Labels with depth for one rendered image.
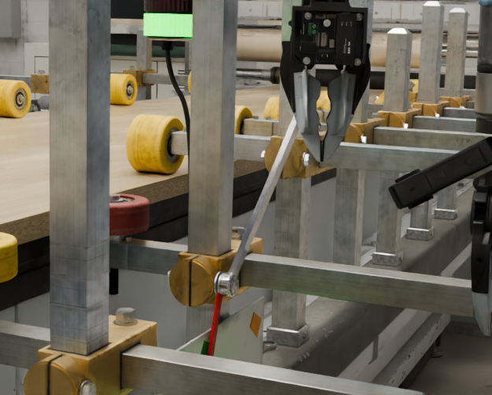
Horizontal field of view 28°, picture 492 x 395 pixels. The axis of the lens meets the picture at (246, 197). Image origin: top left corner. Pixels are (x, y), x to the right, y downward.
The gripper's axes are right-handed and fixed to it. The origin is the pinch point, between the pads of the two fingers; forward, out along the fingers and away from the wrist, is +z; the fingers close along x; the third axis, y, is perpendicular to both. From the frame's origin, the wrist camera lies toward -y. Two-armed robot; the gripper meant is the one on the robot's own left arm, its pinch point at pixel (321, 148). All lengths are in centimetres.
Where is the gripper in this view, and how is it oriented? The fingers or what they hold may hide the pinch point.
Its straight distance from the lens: 100.4
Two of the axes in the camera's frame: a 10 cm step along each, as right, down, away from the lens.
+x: 10.0, 0.3, -0.4
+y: -0.4, 1.3, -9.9
